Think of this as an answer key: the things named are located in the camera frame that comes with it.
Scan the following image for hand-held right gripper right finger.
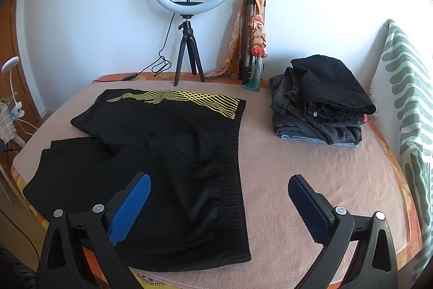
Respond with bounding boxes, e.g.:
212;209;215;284
287;174;397;289

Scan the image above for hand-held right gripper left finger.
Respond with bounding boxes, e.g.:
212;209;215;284
40;172;152;289

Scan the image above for black pants with yellow print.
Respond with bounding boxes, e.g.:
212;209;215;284
23;89;252;272

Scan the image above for folded blue jeans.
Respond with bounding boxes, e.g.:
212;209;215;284
280;134;360;148

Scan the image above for folded dark grey garment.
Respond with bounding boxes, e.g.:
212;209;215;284
274;118;327;141

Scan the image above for stack of folded dark clothes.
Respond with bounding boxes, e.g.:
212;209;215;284
270;67;365;145

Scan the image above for folded black garment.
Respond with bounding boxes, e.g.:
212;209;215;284
290;55;377;117

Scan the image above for dark cloth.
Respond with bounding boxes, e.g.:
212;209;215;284
0;243;38;289

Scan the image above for orange floral bed sheet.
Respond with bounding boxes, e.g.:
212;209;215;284
10;72;423;289

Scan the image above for checkered cloth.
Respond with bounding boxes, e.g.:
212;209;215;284
0;98;18;143

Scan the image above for folded silver black tripod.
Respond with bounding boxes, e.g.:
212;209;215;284
238;0;268;85

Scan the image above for green white patterned pillow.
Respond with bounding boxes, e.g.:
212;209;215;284
370;19;433;279

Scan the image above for knotted multicolour scarf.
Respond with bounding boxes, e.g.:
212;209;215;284
241;14;270;92

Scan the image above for small black tripod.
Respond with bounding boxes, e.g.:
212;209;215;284
173;14;205;87

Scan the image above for white lamp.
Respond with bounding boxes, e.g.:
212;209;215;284
1;57;25;118

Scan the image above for wooden wardrobe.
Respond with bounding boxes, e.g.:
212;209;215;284
0;0;43;127

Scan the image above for white cable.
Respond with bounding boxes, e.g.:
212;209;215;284
14;116;40;136

